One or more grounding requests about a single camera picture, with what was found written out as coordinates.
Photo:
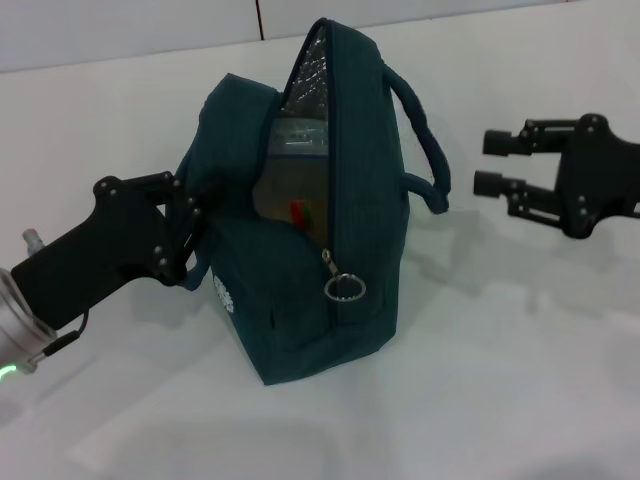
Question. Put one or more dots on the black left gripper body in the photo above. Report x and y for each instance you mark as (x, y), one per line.
(100, 250)

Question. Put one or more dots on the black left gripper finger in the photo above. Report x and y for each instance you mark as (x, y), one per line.
(170, 190)
(192, 235)

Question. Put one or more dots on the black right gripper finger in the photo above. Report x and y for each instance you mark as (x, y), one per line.
(530, 137)
(520, 195)

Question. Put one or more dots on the clear lunch box blue rim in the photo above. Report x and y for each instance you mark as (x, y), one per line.
(295, 190)

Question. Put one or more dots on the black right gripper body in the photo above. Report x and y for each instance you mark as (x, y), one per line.
(600, 175)

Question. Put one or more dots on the dark teal fabric bag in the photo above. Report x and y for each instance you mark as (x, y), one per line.
(360, 250)

